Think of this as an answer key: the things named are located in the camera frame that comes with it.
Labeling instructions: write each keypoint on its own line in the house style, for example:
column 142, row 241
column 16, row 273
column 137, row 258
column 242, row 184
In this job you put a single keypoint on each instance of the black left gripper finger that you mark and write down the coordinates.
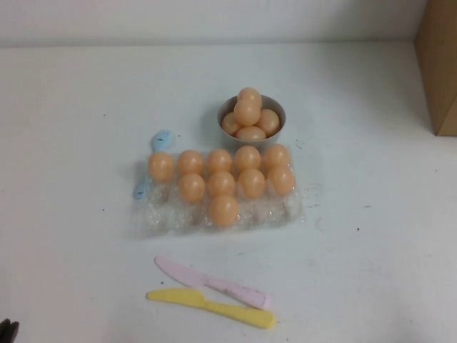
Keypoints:
column 14, row 332
column 4, row 332

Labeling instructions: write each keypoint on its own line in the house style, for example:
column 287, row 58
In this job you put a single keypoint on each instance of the orange plastic egg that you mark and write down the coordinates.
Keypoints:
column 277, row 156
column 160, row 165
column 250, row 93
column 247, row 112
column 251, row 183
column 190, row 162
column 221, row 183
column 248, row 158
column 191, row 187
column 281, row 180
column 270, row 120
column 219, row 160
column 228, row 124
column 224, row 209
column 250, row 133

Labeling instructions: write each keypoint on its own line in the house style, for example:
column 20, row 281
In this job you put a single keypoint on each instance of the clear plastic egg tray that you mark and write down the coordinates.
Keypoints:
column 171, row 218

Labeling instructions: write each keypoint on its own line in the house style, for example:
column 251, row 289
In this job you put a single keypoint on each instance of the brown cardboard box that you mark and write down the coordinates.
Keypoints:
column 439, row 71

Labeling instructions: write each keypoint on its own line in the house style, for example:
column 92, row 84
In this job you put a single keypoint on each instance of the yellow plastic knife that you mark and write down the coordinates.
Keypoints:
column 200, row 302

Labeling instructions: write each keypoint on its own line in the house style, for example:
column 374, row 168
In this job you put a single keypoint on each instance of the pink plastic knife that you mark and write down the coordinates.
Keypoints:
column 214, row 282

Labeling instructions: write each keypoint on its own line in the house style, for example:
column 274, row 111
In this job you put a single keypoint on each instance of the light blue plastic fork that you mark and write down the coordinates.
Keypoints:
column 162, row 141

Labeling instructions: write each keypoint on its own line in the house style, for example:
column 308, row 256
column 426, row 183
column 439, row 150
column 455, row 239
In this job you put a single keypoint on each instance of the grey round bowl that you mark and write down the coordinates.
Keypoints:
column 228, row 140

